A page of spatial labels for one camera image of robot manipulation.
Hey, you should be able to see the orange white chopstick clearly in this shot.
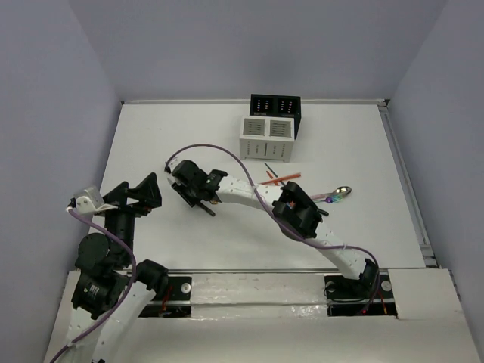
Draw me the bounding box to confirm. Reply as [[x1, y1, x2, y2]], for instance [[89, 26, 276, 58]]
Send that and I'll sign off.
[[260, 173, 302, 185]]

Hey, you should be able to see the iridescent spoon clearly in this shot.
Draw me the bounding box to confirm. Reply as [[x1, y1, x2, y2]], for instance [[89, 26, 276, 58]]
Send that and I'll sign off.
[[310, 186, 352, 203]]

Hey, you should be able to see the black knife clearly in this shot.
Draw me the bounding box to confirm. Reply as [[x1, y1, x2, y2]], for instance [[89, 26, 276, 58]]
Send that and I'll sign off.
[[197, 202, 216, 217]]

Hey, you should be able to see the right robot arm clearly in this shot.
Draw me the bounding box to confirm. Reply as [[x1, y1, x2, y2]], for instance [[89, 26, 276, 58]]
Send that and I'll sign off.
[[165, 157, 379, 296]]

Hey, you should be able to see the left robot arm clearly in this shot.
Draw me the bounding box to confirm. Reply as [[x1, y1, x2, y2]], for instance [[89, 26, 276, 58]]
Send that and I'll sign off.
[[53, 173, 169, 362]]

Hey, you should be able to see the white utensil caddy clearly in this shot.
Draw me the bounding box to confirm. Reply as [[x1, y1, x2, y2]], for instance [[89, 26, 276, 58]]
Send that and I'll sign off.
[[239, 116, 296, 163]]

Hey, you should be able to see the black utensil caddy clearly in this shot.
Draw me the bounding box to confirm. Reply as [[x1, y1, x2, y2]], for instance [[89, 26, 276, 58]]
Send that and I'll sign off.
[[250, 94, 302, 138]]

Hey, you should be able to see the black utensil on table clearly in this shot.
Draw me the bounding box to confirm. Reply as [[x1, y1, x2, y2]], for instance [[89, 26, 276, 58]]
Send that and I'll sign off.
[[318, 208, 330, 216]]

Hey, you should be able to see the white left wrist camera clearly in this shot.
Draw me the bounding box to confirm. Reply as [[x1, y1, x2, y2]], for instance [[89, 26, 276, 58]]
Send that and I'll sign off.
[[69, 185, 116, 215]]

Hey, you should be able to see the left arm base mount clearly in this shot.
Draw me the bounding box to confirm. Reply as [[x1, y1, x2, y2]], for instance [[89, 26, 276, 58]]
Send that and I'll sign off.
[[139, 275, 192, 318]]

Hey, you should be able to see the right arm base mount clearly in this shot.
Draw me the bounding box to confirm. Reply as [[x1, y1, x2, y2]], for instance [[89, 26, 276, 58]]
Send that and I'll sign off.
[[323, 274, 398, 317]]

